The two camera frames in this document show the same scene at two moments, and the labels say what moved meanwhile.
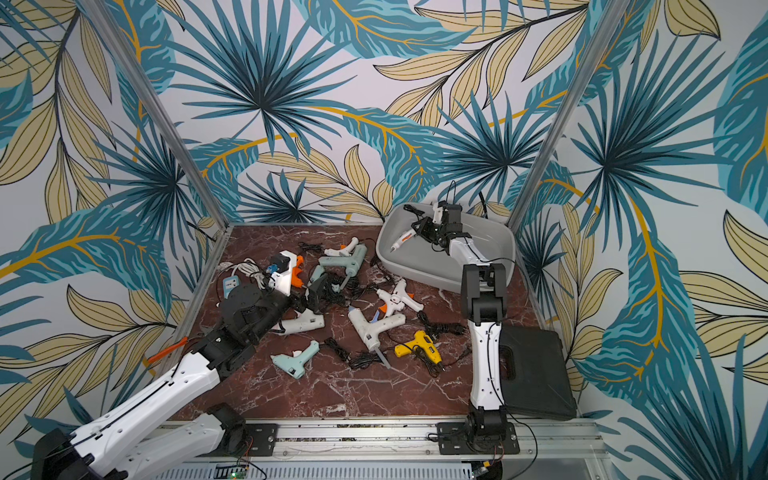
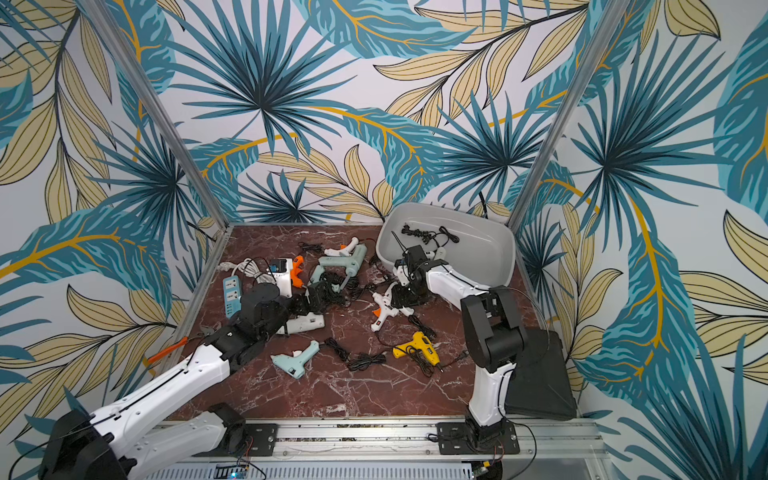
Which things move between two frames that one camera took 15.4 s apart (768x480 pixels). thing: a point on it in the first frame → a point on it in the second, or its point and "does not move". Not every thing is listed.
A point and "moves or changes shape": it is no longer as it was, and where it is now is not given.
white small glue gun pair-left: (394, 302) moves or changes shape
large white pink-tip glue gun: (305, 321) does not move
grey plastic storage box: (488, 229) does not move
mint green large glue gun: (351, 262) does not move
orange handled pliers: (164, 351) does not move
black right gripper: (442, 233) → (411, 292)
